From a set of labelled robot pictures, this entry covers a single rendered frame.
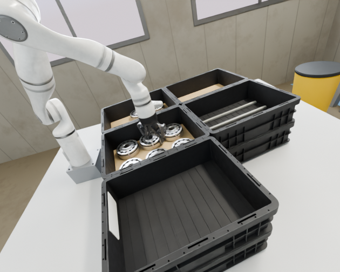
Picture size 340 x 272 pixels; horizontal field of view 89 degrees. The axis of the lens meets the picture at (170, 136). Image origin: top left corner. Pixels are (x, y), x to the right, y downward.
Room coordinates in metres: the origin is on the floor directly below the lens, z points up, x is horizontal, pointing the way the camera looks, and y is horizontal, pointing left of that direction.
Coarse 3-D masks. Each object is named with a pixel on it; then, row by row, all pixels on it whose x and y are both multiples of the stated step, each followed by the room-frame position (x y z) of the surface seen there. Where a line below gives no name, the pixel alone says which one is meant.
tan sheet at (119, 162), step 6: (186, 132) 0.66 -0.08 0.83; (180, 138) 0.63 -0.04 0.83; (192, 138) 0.61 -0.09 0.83; (162, 144) 0.63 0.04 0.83; (168, 144) 0.61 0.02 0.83; (114, 150) 0.68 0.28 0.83; (144, 150) 0.62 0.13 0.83; (114, 156) 0.64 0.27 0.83; (138, 156) 0.59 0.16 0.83; (144, 156) 0.58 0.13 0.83; (120, 162) 0.58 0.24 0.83
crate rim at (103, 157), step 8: (160, 112) 0.74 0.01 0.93; (184, 112) 0.68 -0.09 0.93; (192, 120) 0.60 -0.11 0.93; (120, 128) 0.70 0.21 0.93; (200, 128) 0.53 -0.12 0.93; (104, 136) 0.67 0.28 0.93; (208, 136) 0.47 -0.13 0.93; (104, 144) 0.60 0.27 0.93; (184, 144) 0.47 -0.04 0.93; (104, 152) 0.55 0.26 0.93; (168, 152) 0.44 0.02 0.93; (104, 160) 0.50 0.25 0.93; (144, 160) 0.44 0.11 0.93; (104, 168) 0.45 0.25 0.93; (128, 168) 0.42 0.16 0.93; (104, 176) 0.41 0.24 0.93
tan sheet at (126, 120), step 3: (165, 105) 1.01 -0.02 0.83; (126, 117) 0.99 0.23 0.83; (129, 117) 0.98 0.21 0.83; (117, 120) 0.99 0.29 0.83; (120, 120) 0.97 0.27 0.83; (123, 120) 0.96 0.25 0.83; (126, 120) 0.95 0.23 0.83; (129, 120) 0.94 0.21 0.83; (111, 123) 0.97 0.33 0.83; (114, 123) 0.96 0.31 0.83; (117, 123) 0.95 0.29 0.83; (120, 123) 0.94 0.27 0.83; (123, 123) 0.93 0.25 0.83; (111, 126) 0.93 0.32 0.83; (114, 126) 0.92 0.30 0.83
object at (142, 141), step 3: (153, 132) 0.69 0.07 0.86; (144, 135) 0.69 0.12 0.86; (156, 135) 0.66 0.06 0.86; (141, 138) 0.67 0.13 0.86; (144, 138) 0.67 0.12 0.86; (156, 138) 0.64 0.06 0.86; (141, 141) 0.65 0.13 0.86; (144, 141) 0.64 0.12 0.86; (147, 141) 0.63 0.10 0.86; (150, 141) 0.63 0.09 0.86; (153, 141) 0.63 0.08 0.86; (156, 141) 0.62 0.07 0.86; (141, 144) 0.63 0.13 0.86; (144, 144) 0.62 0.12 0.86; (147, 144) 0.61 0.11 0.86; (150, 144) 0.61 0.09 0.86; (153, 144) 0.61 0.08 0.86
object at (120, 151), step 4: (128, 140) 0.68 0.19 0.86; (132, 140) 0.68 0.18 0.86; (120, 144) 0.67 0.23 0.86; (132, 144) 0.65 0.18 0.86; (136, 144) 0.64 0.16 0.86; (120, 148) 0.64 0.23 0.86; (132, 148) 0.62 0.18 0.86; (136, 148) 0.61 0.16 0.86; (120, 152) 0.61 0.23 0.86; (124, 152) 0.61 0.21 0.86; (128, 152) 0.59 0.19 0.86
